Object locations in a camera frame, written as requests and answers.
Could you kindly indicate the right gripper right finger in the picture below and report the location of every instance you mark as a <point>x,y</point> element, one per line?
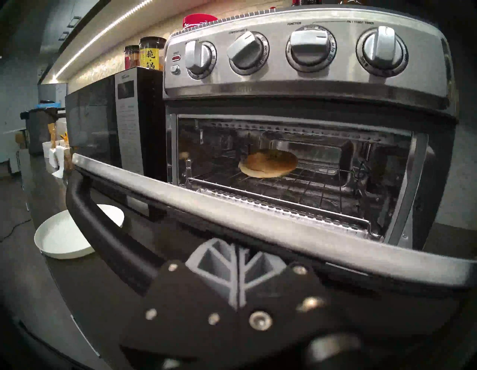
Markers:
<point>283,298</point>

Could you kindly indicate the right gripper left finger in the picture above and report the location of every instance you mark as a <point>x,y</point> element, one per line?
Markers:
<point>186,309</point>

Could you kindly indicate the glass toaster oven door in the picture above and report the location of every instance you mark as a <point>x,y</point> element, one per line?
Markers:
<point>261,223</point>

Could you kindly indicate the white round plate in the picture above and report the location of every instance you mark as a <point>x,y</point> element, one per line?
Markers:
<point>59,235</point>

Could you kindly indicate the metal oven rack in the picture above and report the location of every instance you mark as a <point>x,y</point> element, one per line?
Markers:
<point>298,186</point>

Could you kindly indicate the stainless steel toaster oven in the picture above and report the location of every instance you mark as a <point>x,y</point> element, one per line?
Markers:
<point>261,89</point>

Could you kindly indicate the black microwave oven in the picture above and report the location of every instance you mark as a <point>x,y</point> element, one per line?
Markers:
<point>93,119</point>

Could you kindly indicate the bagged bread loaf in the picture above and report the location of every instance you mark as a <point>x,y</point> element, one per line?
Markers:
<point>68,160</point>

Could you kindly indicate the white paper napkin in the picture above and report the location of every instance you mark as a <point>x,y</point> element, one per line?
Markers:
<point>58,162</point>
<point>46,153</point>

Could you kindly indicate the black trash bin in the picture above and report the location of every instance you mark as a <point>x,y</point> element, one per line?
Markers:
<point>41,127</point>

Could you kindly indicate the snack jar red label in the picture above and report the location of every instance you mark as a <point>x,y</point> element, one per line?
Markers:
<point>131,57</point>

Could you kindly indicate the snack jar yellow label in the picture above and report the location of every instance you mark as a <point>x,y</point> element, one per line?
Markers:
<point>152,54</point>

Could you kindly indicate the large jar red lid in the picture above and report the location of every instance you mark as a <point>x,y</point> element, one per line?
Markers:
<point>197,19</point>

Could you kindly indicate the LED light strip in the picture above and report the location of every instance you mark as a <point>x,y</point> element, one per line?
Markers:
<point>100,31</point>

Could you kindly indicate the dark wood upper cabinet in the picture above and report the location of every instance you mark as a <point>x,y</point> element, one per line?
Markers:
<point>74,37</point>

